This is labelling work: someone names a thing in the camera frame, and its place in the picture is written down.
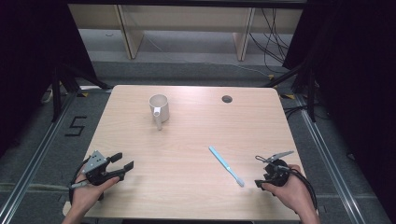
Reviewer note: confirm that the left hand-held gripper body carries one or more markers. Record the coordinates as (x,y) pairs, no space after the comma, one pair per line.
(93,162)

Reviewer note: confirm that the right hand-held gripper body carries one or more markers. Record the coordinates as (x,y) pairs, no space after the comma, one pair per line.
(275,174)

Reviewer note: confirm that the light blue toothbrush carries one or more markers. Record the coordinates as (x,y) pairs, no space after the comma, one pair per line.
(226,166)

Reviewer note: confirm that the white cup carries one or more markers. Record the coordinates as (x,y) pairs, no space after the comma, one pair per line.
(159,109)

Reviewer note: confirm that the person's right hand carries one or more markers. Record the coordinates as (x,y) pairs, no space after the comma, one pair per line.
(290,190)

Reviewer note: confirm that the person's left hand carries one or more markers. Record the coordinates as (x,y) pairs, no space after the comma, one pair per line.
(87,193)

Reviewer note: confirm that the black metal stand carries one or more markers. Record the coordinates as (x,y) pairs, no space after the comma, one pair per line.
(308,90)
(62,90)

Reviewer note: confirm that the black curtain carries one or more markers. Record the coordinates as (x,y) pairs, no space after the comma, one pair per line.
(358,77)
(28,62)

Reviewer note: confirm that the pale wooden shelf unit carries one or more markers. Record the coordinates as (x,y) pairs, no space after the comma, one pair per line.
(186,18)

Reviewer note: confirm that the metal floor rail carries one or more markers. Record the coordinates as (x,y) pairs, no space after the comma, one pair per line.
(330,161)
(34,158)

